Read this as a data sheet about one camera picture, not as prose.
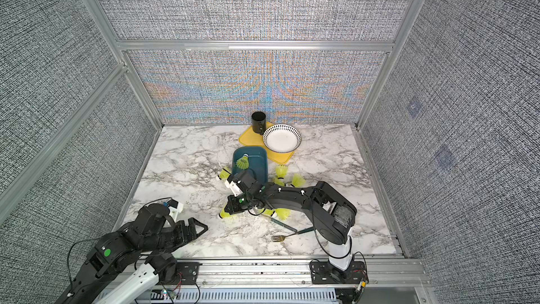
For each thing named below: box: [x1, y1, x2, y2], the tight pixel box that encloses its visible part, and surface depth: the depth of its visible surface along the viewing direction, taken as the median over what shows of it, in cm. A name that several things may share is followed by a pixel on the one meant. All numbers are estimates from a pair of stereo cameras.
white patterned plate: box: [262, 123, 302, 154], surface depth 116 cm
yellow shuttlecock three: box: [271, 207, 292, 221], surface depth 88 cm
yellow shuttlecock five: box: [288, 173, 306, 188], surface depth 97 cm
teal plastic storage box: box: [232, 146, 269, 183], surface depth 103 cm
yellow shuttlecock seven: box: [274, 164, 289, 180], surface depth 100 cm
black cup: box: [251, 111, 267, 136], surface depth 115 cm
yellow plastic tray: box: [239, 122, 295, 164], surface depth 114 cm
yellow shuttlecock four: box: [218, 168, 231, 180], surface depth 99 cm
